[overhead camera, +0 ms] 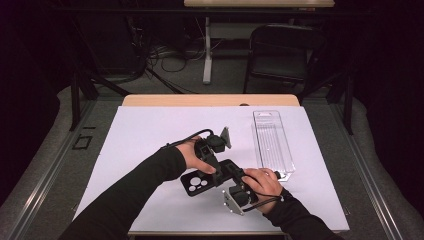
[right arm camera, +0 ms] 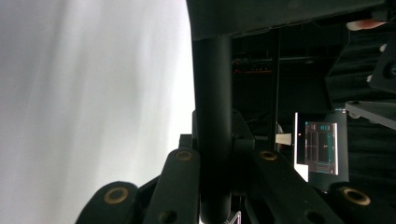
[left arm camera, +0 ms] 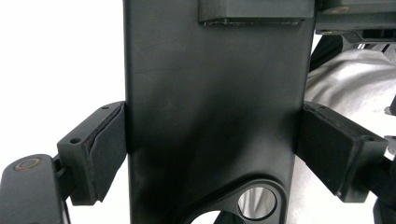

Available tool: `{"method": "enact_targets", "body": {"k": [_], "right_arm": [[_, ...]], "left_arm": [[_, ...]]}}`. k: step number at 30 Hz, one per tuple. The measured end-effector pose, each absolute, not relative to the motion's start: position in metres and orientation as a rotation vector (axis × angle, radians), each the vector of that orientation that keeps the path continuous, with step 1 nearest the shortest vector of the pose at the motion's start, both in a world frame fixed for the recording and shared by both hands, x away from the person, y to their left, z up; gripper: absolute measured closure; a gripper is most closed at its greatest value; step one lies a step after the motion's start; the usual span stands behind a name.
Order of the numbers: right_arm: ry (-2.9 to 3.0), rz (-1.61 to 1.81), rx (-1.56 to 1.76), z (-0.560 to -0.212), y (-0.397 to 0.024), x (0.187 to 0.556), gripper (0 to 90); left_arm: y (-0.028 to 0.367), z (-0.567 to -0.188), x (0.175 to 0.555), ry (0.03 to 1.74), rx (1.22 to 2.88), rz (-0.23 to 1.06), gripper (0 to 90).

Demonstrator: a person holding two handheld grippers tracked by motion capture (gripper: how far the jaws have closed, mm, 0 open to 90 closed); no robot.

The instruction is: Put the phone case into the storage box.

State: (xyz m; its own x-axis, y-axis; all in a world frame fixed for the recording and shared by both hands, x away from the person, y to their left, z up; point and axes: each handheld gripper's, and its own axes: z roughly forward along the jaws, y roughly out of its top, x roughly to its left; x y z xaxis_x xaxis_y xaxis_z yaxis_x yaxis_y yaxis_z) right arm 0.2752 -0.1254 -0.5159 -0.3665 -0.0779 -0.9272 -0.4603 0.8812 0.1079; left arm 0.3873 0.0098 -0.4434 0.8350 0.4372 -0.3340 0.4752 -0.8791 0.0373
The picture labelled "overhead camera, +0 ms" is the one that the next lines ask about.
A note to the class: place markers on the black metal stand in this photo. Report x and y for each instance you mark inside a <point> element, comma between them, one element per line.
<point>75,100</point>
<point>348,106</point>

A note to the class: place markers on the person's right hand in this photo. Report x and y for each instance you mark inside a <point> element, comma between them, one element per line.
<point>266,186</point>

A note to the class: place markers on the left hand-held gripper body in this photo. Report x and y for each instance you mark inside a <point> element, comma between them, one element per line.
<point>215,143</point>

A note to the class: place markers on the aluminium floor rail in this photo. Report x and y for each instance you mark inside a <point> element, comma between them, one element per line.
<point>366,173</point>
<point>50,173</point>

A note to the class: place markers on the white table board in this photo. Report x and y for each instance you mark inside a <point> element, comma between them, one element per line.
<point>150,123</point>

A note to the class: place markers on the clear plastic packaging box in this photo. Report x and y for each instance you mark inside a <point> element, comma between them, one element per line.
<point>271,143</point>

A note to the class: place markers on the white-legged desk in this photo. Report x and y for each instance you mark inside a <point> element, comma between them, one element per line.
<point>207,50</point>

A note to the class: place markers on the person's left hand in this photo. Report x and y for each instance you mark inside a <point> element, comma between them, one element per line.
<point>190,156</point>

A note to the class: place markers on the wooden table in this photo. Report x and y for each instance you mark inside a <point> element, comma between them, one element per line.
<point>200,100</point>

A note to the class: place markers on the black folding chair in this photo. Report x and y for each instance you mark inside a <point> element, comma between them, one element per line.
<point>280,63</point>

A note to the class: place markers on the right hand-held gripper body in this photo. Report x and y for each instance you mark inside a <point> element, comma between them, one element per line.
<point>240,198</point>

